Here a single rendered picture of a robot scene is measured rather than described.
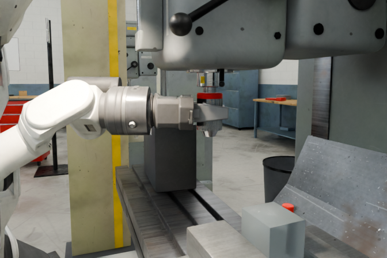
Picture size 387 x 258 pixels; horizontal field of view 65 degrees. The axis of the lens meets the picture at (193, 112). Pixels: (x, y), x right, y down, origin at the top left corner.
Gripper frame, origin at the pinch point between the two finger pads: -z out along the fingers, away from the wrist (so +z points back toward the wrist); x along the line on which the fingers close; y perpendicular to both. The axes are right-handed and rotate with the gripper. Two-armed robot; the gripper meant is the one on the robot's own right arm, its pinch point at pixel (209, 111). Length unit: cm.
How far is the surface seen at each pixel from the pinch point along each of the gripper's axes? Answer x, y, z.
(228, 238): -18.2, 14.4, -1.2
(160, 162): 26.5, 16.8, 11.1
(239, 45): -9.3, -10.8, -3.5
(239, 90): 710, 18, -134
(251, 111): 722, 73, -169
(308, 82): 28.0, -5.3, -29.5
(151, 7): -5.4, -16.9, 10.0
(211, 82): -2.4, -5.3, 0.1
